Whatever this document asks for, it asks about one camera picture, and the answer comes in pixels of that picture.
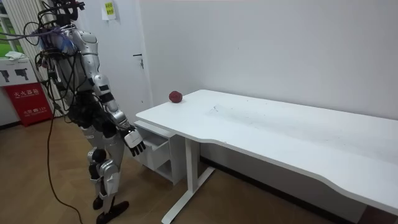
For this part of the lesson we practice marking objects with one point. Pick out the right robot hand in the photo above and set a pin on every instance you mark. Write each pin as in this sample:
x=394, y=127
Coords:
x=133, y=139

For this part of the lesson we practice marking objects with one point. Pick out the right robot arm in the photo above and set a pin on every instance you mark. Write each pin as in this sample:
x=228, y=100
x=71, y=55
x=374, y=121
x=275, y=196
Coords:
x=102, y=84

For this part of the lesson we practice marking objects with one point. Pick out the white drawer cabinet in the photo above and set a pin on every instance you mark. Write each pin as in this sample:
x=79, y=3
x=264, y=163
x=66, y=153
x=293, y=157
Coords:
x=161, y=155

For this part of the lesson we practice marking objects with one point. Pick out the robot legs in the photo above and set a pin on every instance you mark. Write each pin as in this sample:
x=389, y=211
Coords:
x=109, y=177

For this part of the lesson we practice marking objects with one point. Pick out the red fruit soft toy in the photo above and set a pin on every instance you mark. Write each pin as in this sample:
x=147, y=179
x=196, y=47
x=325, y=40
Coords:
x=175, y=96

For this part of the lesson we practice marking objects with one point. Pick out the robot body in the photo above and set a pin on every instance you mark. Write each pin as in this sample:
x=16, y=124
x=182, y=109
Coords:
x=85, y=46

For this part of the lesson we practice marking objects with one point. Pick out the red fire equipment box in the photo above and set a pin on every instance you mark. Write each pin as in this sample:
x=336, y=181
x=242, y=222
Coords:
x=29, y=104

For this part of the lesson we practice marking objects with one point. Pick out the white paper notice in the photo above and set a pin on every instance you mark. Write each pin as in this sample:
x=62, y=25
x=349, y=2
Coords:
x=103, y=12

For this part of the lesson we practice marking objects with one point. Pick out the yellow sticky note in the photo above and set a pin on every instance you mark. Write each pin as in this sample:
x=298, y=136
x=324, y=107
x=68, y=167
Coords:
x=109, y=8

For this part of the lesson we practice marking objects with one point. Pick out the white box with pictures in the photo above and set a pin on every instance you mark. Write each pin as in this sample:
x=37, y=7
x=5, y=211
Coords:
x=17, y=73

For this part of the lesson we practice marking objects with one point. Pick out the white cloth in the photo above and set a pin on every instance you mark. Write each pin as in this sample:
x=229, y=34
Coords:
x=15, y=55

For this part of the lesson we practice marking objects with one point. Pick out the white desk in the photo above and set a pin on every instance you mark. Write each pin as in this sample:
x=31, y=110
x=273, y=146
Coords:
x=280, y=130

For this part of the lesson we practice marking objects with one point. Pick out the window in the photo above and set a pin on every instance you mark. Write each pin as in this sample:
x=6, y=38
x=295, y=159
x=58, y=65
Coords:
x=6, y=37

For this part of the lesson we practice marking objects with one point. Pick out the white vertical blind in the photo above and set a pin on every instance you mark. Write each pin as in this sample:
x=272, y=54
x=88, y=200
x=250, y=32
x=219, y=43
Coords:
x=26, y=14

